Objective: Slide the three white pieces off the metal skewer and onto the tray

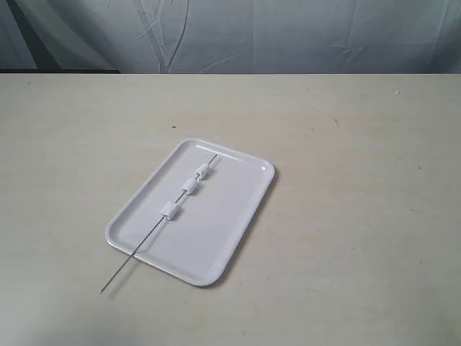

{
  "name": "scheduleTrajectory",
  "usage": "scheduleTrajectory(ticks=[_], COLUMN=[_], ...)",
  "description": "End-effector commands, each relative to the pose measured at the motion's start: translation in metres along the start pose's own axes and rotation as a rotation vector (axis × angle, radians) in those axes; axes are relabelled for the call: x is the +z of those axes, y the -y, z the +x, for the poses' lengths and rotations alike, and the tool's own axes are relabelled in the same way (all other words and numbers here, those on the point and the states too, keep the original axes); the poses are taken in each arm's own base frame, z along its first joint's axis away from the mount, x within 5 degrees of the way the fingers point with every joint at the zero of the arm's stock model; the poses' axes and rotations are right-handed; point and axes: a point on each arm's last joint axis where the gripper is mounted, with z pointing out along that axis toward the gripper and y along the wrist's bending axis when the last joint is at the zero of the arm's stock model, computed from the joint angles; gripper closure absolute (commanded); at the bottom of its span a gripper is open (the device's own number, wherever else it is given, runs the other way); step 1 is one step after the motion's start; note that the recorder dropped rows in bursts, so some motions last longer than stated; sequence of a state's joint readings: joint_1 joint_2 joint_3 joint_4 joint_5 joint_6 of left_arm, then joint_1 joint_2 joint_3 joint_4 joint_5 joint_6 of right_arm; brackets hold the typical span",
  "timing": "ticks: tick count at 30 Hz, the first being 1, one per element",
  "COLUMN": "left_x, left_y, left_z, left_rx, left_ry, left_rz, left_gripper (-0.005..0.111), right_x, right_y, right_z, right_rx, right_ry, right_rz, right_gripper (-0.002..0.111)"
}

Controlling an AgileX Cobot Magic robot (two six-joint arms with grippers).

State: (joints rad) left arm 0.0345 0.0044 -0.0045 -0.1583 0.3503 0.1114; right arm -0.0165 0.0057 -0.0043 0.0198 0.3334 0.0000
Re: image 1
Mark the white marshmallow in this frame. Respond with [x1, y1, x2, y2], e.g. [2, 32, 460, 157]
[195, 163, 211, 180]
[182, 178, 200, 195]
[161, 201, 179, 221]

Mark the thin metal skewer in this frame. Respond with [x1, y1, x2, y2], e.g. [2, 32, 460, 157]
[99, 154, 218, 294]

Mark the white rectangular plastic tray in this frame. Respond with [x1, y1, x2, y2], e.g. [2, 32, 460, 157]
[105, 138, 276, 287]

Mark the grey backdrop cloth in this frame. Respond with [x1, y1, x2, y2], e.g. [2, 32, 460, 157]
[1, 1, 460, 74]

